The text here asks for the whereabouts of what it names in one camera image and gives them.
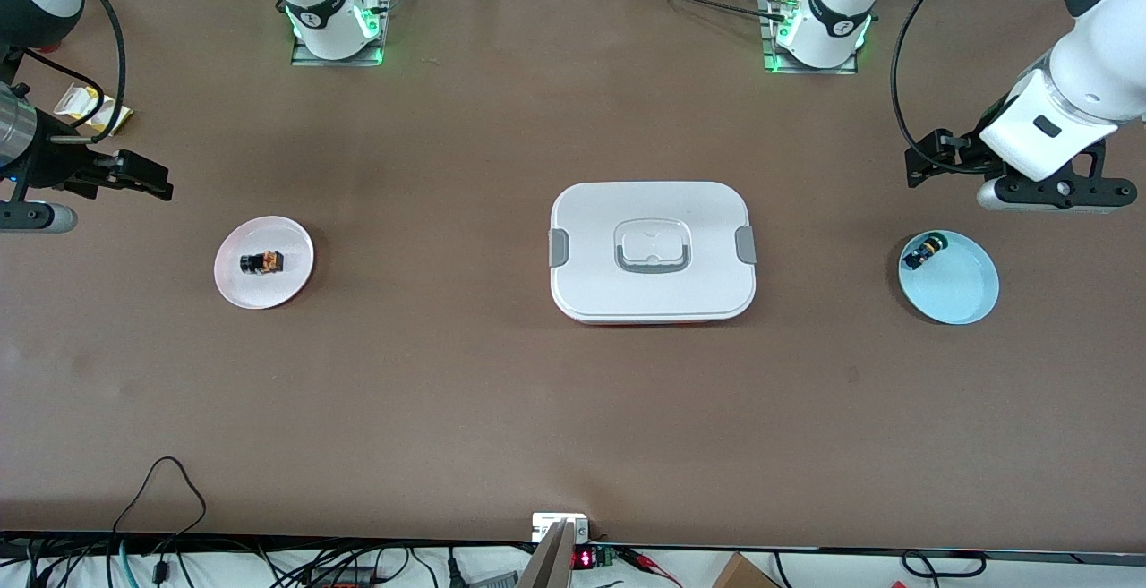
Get brown cardboard box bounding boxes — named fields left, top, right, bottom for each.
left=712, top=552, right=782, bottom=588

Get crumpled yellow white carton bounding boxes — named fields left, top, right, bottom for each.
left=54, top=85, right=135, bottom=137

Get light blue round plate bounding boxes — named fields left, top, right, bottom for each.
left=898, top=230, right=1000, bottom=326

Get pink round plate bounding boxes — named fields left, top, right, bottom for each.
left=214, top=216, right=315, bottom=311

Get beige metal bar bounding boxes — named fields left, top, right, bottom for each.
left=517, top=521, right=574, bottom=588

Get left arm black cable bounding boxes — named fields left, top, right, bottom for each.
left=889, top=0, right=986, bottom=175

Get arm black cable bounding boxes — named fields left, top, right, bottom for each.
left=16, top=0, right=127, bottom=141
left=889, top=0, right=986, bottom=175

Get blue yellow black switch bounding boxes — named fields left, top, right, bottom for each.
left=902, top=234, right=950, bottom=271

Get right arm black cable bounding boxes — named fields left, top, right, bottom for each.
left=16, top=0, right=127, bottom=141

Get thin black looped cable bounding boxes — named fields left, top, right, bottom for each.
left=112, top=456, right=209, bottom=562

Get white box with grey handle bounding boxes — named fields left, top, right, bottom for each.
left=548, top=181, right=757, bottom=327

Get black cable loop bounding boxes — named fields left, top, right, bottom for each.
left=900, top=550, right=988, bottom=582

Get red clip wires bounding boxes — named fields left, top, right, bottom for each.
left=618, top=548, right=683, bottom=588

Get small white bracket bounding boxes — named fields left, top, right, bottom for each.
left=532, top=513, right=590, bottom=544

